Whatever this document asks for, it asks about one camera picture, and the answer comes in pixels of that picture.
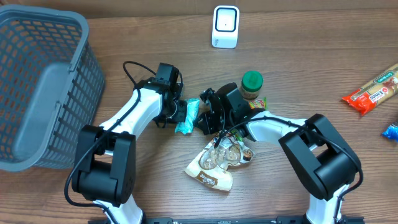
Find orange pasta packet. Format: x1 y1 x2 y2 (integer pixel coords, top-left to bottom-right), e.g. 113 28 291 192
342 64 397 116

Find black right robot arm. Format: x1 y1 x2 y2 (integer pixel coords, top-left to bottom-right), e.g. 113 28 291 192
194 83 364 224

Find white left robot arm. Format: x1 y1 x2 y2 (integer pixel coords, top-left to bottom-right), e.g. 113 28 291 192
64 63 187 223

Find blue packet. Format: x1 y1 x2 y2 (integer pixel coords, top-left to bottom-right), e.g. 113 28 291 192
382 121 398 141

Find green capped bottle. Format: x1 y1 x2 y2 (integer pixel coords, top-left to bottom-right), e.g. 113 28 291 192
240 71 264 100

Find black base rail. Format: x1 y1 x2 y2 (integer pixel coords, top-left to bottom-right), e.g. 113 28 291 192
87 215 365 224

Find white barcode scanner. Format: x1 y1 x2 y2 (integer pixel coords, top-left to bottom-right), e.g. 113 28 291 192
211 5 240 49

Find grey plastic basket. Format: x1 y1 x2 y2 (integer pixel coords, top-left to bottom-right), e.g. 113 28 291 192
1 4 105 172

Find green candy bag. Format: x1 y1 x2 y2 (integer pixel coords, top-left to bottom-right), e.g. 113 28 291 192
230 97 268 141

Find white brown cookie bag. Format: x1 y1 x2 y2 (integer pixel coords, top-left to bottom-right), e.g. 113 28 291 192
185 133 255 191

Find teal wipes packet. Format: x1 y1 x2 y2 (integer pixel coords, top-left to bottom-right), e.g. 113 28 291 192
175 98 200 134

